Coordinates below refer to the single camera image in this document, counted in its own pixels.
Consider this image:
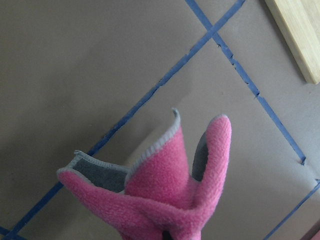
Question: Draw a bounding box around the pink plastic bin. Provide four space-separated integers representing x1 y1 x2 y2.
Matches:
301 220 320 240

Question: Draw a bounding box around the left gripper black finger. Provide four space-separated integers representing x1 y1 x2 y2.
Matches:
162 231 173 240

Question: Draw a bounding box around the pink microfiber cloth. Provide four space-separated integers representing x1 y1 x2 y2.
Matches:
57 109 232 240

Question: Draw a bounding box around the bamboo cutting board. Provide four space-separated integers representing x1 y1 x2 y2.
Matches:
265 0 320 85

